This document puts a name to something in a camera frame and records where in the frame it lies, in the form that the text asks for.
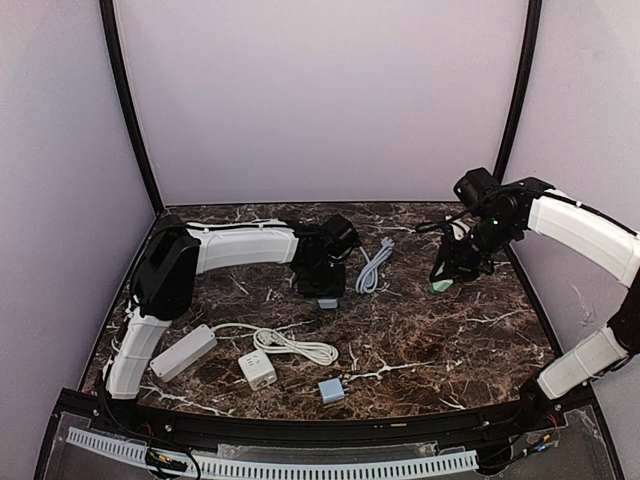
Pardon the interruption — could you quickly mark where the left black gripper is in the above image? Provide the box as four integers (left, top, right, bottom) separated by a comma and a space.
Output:
298, 261, 347, 300

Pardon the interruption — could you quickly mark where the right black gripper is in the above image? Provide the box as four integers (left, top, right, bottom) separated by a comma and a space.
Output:
431, 215, 519, 286

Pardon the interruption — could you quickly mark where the green plug adapter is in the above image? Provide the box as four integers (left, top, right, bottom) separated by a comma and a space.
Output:
430, 279, 454, 294

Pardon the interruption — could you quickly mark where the blue-grey power strip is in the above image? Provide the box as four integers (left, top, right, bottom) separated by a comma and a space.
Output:
317, 298, 339, 310

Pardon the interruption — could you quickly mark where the blue-grey power strip cable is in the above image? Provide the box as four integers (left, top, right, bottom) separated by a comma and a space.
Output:
354, 238, 395, 296

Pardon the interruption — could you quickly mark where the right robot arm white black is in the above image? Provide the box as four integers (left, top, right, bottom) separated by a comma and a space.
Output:
420, 168, 639, 434

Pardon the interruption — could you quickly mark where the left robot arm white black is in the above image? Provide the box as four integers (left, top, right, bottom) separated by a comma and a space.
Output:
101, 215, 357, 436

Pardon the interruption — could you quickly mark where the blue plug adapter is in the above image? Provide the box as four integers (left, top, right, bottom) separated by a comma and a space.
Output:
318, 378, 345, 404

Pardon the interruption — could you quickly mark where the white cube socket adapter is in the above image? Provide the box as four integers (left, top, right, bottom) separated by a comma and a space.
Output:
238, 349, 277, 391

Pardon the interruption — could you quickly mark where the white power strip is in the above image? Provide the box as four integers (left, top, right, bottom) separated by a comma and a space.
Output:
150, 324, 217, 383

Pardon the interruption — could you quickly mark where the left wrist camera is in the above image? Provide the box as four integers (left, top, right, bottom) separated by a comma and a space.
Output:
321, 214, 361, 259

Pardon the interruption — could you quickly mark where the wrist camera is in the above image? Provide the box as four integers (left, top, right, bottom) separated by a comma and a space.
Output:
321, 214, 361, 259
453, 167, 499, 215

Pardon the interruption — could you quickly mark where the white power strip cable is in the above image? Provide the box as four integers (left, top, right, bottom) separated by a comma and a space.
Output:
212, 322, 340, 366

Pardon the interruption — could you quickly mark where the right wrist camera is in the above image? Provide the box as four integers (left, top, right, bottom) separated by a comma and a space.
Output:
453, 167, 499, 215

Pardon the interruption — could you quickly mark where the black front frame rail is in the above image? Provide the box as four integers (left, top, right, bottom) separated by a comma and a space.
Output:
59, 387, 571, 451

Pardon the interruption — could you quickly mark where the right black frame post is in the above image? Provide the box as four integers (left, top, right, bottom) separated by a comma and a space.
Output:
483, 0, 544, 206

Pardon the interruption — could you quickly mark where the black frame post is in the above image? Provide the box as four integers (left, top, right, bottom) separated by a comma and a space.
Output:
483, 0, 544, 206
98, 0, 164, 215

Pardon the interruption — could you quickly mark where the white slotted cable duct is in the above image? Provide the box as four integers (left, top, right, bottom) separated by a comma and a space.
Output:
65, 427, 478, 479

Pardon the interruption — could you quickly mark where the left black frame post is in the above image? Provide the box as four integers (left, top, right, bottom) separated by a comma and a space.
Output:
98, 0, 164, 215

